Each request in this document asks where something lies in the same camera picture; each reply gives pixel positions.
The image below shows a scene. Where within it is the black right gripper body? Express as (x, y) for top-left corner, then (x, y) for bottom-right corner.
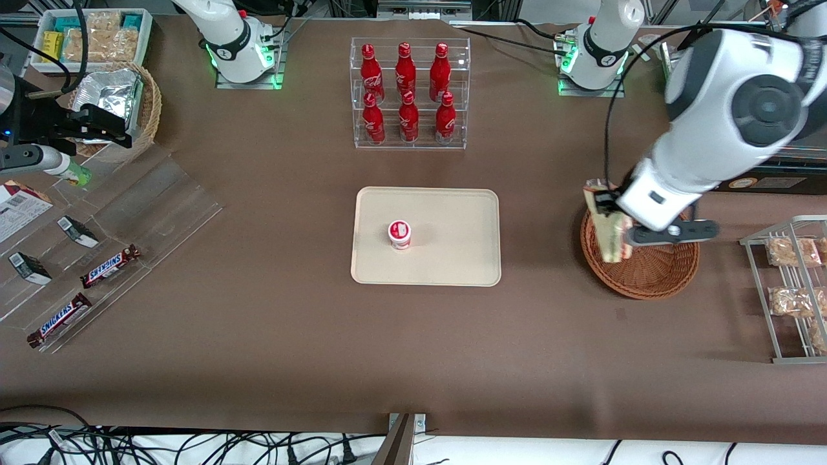
(0, 96), (43, 147)

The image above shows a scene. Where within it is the triangle sandwich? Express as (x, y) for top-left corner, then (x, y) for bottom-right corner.
(583, 180), (636, 264)

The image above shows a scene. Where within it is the light wicker basket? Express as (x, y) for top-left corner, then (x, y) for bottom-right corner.
(67, 61), (163, 163)

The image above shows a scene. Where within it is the brown wicker basket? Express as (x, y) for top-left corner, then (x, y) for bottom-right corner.
(580, 205), (701, 300)

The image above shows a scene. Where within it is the cream plastic tray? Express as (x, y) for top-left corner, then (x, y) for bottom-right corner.
(351, 187), (502, 287)

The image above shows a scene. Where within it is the silver foil packet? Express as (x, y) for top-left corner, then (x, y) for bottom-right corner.
(70, 67), (145, 140)

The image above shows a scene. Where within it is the green bottle white cap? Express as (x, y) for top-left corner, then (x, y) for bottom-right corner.
(40, 152), (93, 189)

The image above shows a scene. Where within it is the clear cracker bag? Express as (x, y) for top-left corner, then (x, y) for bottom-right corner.
(65, 27), (108, 64)
(103, 27), (140, 63)

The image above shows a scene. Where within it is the yellow snack box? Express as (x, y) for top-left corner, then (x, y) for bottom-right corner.
(40, 31), (65, 65)

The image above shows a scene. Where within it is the white orange carton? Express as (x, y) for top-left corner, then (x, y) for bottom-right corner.
(0, 180), (54, 245)

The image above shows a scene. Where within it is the clear acrylic stepped display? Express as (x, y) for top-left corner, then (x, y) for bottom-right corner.
(0, 152), (224, 355)

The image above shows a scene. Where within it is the white plastic bin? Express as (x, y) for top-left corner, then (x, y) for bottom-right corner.
(29, 8), (154, 76)

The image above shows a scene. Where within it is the brown Snickers bar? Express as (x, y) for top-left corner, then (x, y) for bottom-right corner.
(80, 243), (142, 289)
(26, 293), (94, 350)

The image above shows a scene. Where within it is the black control box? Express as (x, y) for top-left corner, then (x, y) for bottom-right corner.
(711, 145), (827, 195)

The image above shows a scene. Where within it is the red cola bottle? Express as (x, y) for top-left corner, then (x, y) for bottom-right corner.
(429, 43), (452, 103)
(395, 42), (418, 101)
(435, 92), (457, 145)
(362, 92), (387, 145)
(359, 43), (386, 104)
(398, 90), (420, 143)

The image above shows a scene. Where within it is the clear acrylic bottle rack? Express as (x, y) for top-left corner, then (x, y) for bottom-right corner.
(350, 37), (472, 150)

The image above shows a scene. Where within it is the red white yogurt cup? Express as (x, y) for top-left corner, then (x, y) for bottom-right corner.
(388, 220), (413, 251)

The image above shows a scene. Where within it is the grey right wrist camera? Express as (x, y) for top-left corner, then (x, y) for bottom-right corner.
(0, 145), (64, 177)

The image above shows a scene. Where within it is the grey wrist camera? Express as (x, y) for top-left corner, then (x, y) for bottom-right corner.
(0, 145), (64, 177)
(625, 220), (720, 247)

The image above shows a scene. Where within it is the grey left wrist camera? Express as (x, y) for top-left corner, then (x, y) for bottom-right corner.
(625, 220), (720, 247)

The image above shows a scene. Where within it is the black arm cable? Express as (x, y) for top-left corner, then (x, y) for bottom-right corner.
(602, 23), (718, 191)

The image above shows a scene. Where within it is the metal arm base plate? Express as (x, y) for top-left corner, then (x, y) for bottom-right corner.
(556, 26), (627, 98)
(215, 36), (286, 90)

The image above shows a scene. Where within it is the grey wire shelf rack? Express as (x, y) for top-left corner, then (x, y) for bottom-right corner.
(739, 216), (827, 365)

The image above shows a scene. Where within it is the aluminium frame profile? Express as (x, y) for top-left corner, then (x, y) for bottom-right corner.
(375, 0), (476, 20)

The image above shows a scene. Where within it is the metal table bracket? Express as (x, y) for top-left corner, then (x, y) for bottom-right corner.
(386, 412), (428, 433)

